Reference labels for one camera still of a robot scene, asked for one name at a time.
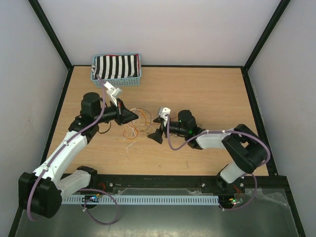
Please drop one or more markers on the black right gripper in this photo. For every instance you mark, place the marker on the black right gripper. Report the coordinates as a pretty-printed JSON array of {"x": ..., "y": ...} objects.
[{"x": 157, "y": 136}]

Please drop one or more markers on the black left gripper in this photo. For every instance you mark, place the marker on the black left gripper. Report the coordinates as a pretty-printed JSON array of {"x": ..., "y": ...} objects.
[{"x": 122, "y": 110}]

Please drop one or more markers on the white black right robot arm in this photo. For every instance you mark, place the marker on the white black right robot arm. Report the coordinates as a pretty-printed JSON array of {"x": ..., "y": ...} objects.
[{"x": 247, "y": 151}]

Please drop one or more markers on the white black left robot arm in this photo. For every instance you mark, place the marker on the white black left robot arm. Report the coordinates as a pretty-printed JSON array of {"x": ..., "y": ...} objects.
[{"x": 42, "y": 191}]

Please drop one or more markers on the light blue plastic basket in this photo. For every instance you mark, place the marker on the light blue plastic basket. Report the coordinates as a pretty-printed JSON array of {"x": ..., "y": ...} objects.
[{"x": 119, "y": 82}]

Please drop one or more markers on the black white striped cloth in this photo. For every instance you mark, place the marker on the black white striped cloth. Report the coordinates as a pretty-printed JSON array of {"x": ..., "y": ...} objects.
[{"x": 116, "y": 66}]

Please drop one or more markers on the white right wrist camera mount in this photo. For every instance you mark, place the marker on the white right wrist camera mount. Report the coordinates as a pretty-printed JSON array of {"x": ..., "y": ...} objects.
[{"x": 164, "y": 113}]

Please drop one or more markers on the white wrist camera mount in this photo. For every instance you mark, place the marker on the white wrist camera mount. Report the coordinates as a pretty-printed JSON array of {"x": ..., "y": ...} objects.
[
  {"x": 164, "y": 113},
  {"x": 113, "y": 92}
]

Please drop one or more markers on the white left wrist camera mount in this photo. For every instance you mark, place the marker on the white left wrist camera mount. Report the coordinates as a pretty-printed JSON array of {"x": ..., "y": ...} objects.
[{"x": 113, "y": 92}]

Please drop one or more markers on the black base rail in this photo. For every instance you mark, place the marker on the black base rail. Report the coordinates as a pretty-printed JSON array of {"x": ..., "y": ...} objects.
[{"x": 206, "y": 184}]

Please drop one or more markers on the light blue slotted cable duct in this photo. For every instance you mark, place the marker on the light blue slotted cable duct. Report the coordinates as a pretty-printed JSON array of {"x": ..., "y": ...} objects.
[{"x": 142, "y": 200}]

